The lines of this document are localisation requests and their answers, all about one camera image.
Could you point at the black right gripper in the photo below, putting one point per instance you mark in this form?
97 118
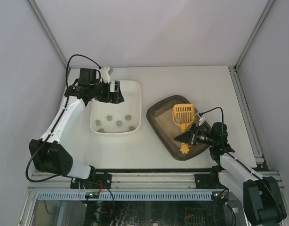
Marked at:
193 137

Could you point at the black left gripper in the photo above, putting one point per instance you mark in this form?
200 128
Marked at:
112 93

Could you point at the yellow plastic litter scoop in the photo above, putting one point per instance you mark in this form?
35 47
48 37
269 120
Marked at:
186 113

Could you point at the dark translucent litter box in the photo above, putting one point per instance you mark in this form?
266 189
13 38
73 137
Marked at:
160 118

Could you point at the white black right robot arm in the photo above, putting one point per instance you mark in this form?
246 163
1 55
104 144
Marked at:
260 195

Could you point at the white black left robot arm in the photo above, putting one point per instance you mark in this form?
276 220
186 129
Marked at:
48 153

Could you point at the white plastic waste bin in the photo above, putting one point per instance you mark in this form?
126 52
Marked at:
131 91

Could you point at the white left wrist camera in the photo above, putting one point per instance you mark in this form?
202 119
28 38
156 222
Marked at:
105 73

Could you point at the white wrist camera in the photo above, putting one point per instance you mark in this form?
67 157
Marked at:
201 119
105 73

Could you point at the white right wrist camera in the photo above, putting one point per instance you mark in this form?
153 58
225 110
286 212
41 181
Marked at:
201 119

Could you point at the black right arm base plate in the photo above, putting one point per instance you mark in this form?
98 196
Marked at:
206 181

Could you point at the aluminium front rail frame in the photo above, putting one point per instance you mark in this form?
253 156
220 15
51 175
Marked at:
142 181

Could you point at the grey slotted cable duct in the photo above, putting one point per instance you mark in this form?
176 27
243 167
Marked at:
128 196

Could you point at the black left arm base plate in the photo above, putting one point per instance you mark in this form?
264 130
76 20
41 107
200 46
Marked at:
99 180

